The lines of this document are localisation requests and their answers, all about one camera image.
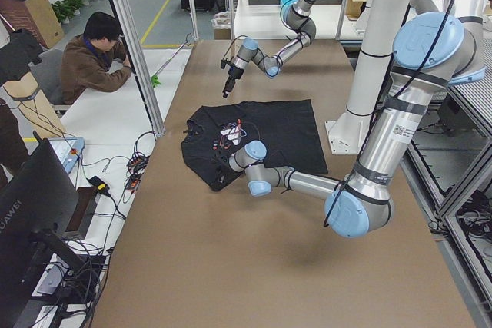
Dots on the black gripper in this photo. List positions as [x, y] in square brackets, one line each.
[233, 73]

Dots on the black t-shirt with logo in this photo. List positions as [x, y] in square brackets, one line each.
[287, 129]

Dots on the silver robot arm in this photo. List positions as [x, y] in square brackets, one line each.
[296, 17]
[412, 49]

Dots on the person in brown jacket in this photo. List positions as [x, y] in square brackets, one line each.
[95, 59]

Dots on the teach pendant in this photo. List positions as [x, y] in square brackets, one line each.
[68, 150]

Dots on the cardboard box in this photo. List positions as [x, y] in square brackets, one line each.
[37, 16]

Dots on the black computer monitor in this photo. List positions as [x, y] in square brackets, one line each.
[39, 197]

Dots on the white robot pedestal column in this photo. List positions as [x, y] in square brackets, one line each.
[346, 135]

